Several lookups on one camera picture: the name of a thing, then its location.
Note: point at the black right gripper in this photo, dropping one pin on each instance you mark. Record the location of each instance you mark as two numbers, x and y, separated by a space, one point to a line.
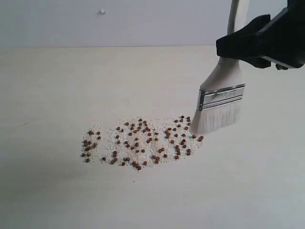
266 40

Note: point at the brown pellets and rice pile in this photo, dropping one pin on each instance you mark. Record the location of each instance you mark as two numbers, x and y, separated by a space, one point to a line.
141 142

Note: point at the wide white bristle paintbrush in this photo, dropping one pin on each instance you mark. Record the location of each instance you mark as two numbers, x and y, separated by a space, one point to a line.
219 99

